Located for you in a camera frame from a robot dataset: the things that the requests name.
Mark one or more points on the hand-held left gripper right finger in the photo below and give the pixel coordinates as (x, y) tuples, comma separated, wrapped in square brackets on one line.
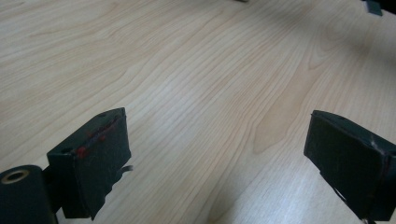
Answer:
[(345, 161)]

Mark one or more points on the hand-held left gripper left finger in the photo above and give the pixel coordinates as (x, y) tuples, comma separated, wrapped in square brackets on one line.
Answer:
[(96, 161)]

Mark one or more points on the small dark object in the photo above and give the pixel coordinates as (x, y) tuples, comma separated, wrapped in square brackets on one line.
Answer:
[(373, 6)]

